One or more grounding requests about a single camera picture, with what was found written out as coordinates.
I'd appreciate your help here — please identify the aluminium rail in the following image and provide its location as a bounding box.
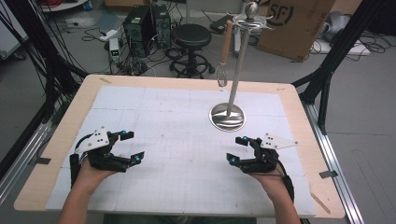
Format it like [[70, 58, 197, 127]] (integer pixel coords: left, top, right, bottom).
[[0, 120, 54, 204], [302, 100, 366, 224]]

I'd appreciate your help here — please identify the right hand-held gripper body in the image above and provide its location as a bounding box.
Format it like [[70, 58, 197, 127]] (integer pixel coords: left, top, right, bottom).
[[239, 133, 299, 203]]

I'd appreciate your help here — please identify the round white table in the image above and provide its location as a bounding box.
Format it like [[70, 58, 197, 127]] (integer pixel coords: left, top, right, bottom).
[[39, 0, 90, 13]]

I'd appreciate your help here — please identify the black metal frame post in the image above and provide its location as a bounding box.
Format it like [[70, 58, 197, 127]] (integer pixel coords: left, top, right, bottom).
[[291, 0, 390, 135], [0, 0, 89, 124]]

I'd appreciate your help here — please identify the person's left hand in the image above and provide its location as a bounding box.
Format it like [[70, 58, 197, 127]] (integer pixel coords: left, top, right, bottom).
[[76, 161, 119, 196]]

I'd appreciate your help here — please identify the white device with green light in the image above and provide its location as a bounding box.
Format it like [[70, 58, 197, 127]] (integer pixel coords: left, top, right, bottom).
[[108, 37, 121, 63]]

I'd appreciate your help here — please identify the small cardboard box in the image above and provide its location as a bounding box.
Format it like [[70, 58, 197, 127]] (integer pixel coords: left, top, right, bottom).
[[104, 0, 154, 8]]

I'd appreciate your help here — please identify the mesh strainer with wooden handle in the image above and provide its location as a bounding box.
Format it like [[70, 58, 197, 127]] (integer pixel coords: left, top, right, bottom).
[[216, 19, 234, 89]]

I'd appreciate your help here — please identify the large printed cardboard box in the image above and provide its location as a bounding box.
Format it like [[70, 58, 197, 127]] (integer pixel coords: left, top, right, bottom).
[[256, 0, 336, 62]]

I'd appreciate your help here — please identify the person's right hand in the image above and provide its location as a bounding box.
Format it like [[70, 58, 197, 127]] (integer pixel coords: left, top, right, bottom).
[[249, 166, 293, 203]]

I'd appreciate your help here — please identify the grey white appliance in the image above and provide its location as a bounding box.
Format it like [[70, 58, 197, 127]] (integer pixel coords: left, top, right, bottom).
[[322, 10, 352, 42]]

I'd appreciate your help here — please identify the steel utensil rack stand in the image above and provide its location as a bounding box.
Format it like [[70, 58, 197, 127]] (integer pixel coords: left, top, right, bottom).
[[208, 1, 276, 133]]

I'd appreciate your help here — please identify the white power strip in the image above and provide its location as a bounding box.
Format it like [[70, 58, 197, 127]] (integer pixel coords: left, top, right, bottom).
[[99, 29, 119, 43]]

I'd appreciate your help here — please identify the black computer tower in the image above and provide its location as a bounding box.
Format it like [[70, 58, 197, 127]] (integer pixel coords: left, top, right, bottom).
[[122, 5, 157, 59], [151, 3, 173, 49]]

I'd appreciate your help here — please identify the white grid mat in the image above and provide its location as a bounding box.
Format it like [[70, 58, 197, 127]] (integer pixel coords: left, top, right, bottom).
[[45, 85, 318, 218]]

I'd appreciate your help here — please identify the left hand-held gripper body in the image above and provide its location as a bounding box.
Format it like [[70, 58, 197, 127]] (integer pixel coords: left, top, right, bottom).
[[68, 125, 133, 189]]

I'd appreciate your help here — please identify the flat wooden stick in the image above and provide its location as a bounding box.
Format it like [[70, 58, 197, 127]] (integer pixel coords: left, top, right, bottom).
[[310, 191, 332, 215]]

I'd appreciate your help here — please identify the black round stool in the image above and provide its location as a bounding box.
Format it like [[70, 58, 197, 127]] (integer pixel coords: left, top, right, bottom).
[[163, 23, 217, 79]]

